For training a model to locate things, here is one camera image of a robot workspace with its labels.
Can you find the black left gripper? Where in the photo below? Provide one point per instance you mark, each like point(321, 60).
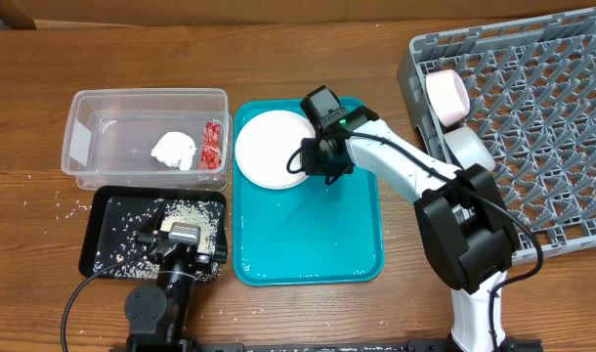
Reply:
point(148, 233)

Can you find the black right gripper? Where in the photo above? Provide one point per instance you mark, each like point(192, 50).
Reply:
point(310, 165)

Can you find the white round plate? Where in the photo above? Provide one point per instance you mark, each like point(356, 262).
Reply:
point(265, 144)

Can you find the white tissue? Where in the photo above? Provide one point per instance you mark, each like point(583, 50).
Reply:
point(175, 149)

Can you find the red foil wrapper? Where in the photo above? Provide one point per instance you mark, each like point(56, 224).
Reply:
point(210, 152)

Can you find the pink small bowl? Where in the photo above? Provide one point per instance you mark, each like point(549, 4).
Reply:
point(448, 96)

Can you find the grey small bowl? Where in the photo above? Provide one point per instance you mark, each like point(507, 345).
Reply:
point(468, 149)

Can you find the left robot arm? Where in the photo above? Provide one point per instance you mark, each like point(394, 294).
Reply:
point(157, 313)

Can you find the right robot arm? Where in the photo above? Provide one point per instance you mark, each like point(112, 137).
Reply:
point(467, 234)

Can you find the grey dishwasher rack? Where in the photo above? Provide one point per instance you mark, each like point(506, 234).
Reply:
point(532, 86)

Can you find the black rectangular tray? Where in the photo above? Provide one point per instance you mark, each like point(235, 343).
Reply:
point(118, 213)

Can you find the teal plastic tray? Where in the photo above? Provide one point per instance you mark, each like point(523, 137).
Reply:
point(312, 233)

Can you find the clear plastic bin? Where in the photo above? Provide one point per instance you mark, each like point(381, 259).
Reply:
point(110, 133)

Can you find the cardboard wall panel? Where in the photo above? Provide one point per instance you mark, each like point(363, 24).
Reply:
point(28, 14)

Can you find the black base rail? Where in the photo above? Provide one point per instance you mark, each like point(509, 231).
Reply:
point(416, 345)

